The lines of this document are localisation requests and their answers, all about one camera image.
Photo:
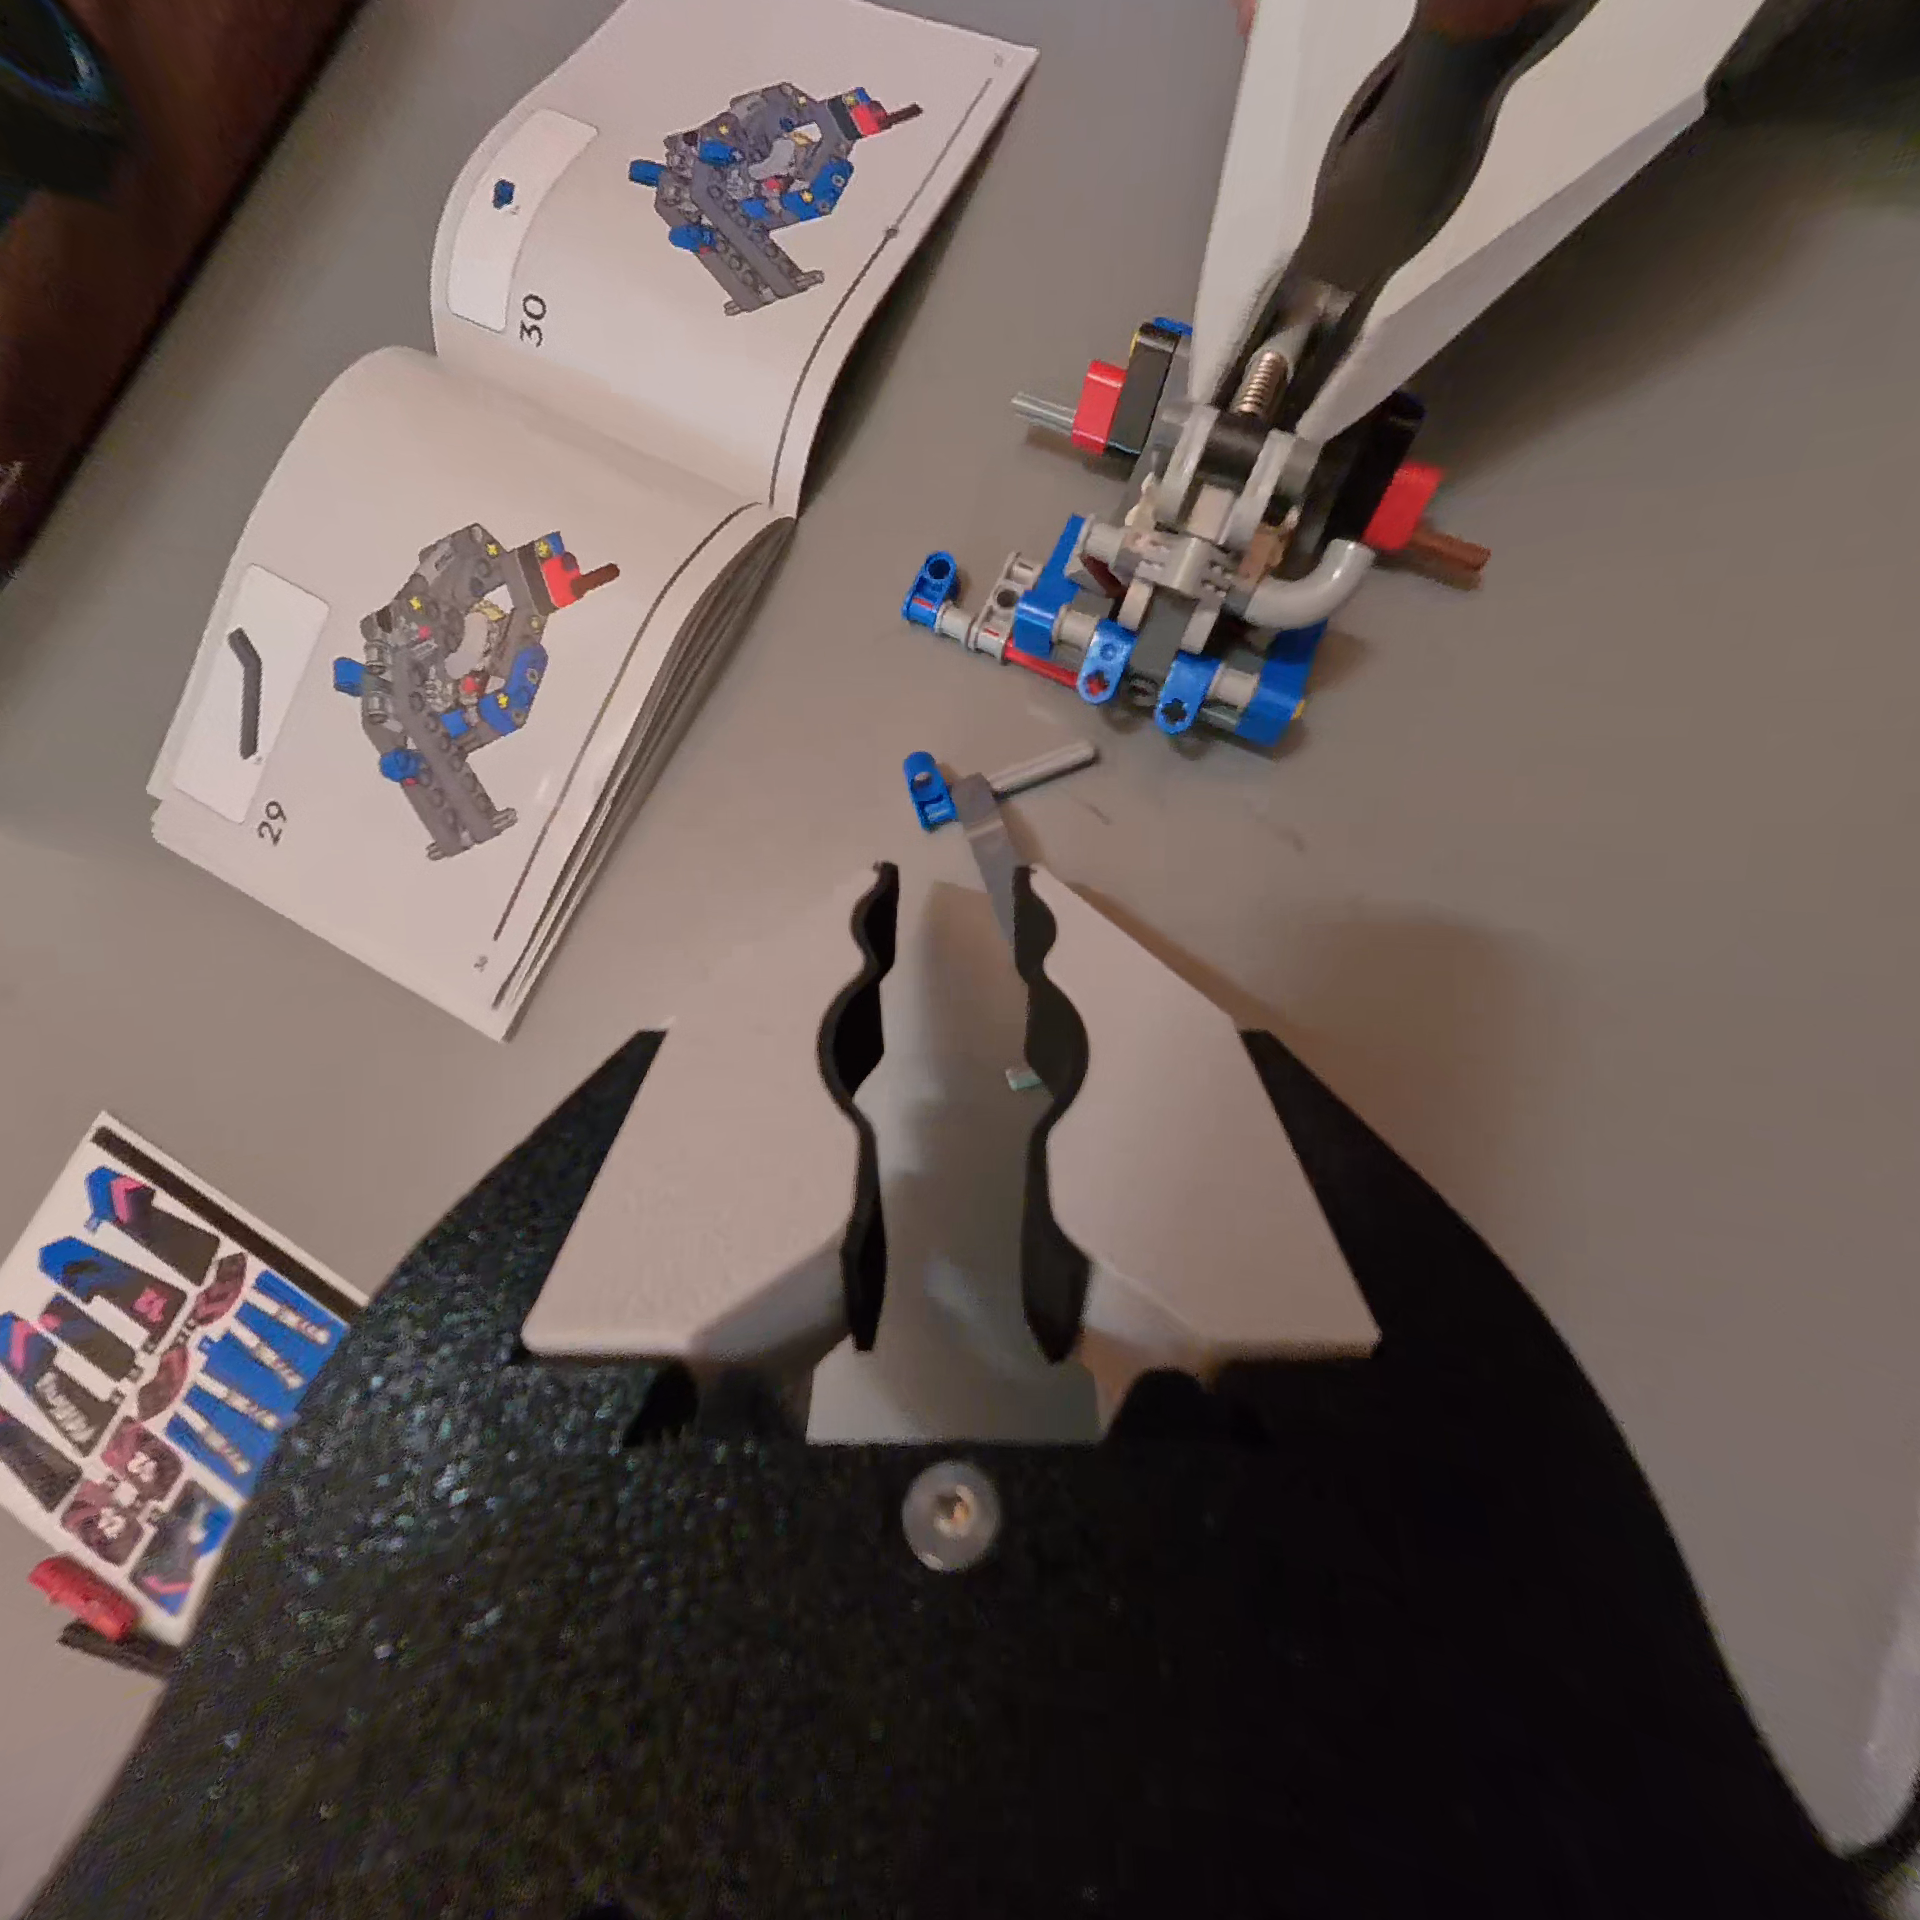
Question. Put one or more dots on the grey lego beam with pins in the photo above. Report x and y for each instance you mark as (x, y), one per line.
(990, 855)

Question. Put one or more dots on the lego set cardboard box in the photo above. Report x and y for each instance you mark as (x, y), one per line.
(118, 300)

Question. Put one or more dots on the lego sticker sheet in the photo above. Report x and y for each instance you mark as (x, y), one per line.
(148, 1349)

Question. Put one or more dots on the black lego piece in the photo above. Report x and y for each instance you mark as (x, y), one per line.
(113, 1652)

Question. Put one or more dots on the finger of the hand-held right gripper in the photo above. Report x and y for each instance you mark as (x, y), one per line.
(1290, 121)
(1621, 106)

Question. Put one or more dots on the partly built lego model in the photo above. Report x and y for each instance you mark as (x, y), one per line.
(1200, 599)

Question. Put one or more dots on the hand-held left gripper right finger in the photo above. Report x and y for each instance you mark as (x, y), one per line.
(1200, 1185)

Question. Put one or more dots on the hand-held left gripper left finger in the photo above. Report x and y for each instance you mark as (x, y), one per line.
(704, 1185)

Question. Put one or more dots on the lego instruction booklet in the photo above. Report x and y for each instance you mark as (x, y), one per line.
(629, 495)

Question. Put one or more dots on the red lego piece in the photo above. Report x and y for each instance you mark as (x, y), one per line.
(76, 1595)

